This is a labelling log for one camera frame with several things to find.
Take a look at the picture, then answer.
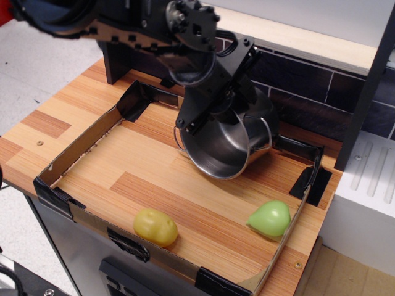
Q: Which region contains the dark shelf side panel left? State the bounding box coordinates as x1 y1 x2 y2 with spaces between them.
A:
98 41 133 85

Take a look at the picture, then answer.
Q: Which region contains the stainless steel pot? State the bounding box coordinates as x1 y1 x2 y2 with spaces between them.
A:
174 87 280 179

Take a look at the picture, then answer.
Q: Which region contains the cardboard fence with black tape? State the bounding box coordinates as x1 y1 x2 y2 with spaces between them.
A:
34 82 323 295

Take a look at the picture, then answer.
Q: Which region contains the white drainboard sink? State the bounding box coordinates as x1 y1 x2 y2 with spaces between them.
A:
320 131 394 275

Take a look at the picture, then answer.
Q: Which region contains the aluminium frame corner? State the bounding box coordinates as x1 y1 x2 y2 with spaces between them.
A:
0 249 16 292

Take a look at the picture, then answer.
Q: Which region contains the dark shelf side panel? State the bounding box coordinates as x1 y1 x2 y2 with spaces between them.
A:
98 41 133 85
334 7 394 171

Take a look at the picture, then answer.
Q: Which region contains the yellow plastic potato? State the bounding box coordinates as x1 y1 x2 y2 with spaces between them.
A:
133 208 178 247

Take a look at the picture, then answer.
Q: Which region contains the black control panel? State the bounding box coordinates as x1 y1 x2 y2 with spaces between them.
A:
99 260 199 295

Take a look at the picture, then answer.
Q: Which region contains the green plastic pear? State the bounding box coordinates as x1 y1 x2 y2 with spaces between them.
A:
246 200 291 237

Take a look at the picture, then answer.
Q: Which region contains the light wooden shelf board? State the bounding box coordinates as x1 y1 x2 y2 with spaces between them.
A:
204 1 378 76

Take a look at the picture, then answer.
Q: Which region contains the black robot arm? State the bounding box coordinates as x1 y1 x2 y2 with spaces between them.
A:
12 1 258 133

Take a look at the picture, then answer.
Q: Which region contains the dark shelf side panel right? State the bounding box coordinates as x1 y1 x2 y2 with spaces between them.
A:
334 7 394 171

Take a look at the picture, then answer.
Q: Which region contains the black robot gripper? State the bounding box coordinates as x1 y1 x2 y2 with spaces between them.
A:
176 36 260 134

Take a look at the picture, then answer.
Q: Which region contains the red black object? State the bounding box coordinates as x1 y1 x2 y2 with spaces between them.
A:
0 0 14 26

